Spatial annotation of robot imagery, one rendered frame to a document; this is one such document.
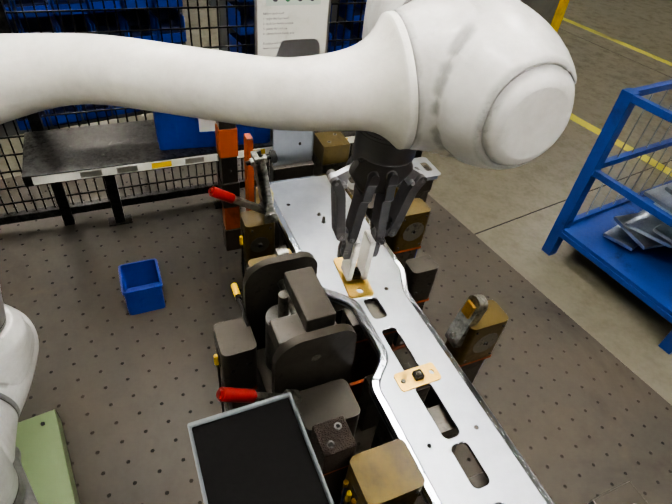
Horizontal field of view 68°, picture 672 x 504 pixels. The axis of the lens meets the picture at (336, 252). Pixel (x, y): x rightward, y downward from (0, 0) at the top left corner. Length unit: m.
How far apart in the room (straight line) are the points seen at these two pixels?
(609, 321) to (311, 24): 2.00
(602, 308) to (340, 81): 2.57
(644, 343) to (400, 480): 2.17
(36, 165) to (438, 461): 1.14
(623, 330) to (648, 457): 1.41
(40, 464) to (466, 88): 1.06
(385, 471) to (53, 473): 0.68
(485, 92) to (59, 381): 1.20
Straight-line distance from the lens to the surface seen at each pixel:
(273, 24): 1.55
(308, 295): 0.78
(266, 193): 1.08
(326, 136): 1.44
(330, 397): 0.80
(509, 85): 0.34
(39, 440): 1.23
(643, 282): 2.84
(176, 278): 1.51
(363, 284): 0.72
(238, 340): 0.86
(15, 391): 1.09
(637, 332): 2.84
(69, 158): 1.45
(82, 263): 1.62
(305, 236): 1.17
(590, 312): 2.80
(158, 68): 0.44
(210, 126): 1.40
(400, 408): 0.91
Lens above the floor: 1.76
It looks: 42 degrees down
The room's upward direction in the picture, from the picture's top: 7 degrees clockwise
